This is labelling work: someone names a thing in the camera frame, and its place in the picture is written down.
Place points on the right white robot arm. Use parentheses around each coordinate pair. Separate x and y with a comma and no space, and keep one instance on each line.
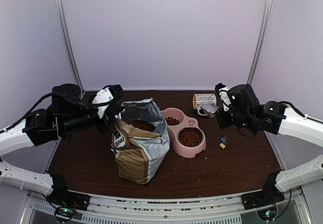
(242,109)

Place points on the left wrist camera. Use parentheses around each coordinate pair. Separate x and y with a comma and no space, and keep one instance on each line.
(106,97)

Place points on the brown dog kibble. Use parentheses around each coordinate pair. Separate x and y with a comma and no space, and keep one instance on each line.
(172,121)

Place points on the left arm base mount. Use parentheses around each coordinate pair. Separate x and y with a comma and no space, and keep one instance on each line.
(66,204)

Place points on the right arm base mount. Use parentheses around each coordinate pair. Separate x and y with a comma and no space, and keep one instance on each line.
(265,200)

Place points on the blue binder clip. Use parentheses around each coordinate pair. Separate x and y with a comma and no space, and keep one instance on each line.
(224,139)

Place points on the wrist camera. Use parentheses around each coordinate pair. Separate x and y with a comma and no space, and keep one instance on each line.
(224,101)
(106,97)

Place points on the left aluminium frame post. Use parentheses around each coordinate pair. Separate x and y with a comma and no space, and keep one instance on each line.
(68,44)

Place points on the metal food scoop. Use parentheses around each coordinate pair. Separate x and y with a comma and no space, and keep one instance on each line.
(208,110)

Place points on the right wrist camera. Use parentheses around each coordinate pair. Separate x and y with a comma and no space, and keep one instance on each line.
(224,101)

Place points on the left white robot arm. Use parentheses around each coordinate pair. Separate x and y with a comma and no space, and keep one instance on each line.
(58,114)

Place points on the right aluminium frame post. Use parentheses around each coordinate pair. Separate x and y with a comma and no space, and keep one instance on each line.
(266,15)

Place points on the white patterned mug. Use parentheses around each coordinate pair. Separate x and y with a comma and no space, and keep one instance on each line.
(199,100)

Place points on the dog food bag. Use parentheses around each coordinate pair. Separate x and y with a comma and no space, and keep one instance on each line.
(140,140)

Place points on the pink double pet bowl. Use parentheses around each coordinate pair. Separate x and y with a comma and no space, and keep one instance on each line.
(185,121)

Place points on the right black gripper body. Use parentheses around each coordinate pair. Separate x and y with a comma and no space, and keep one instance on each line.
(224,123)

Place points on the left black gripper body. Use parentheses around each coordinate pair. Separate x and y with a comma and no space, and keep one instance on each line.
(108,119)

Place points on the aluminium frame post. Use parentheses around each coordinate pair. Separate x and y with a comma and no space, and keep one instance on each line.
(68,44)
(266,15)

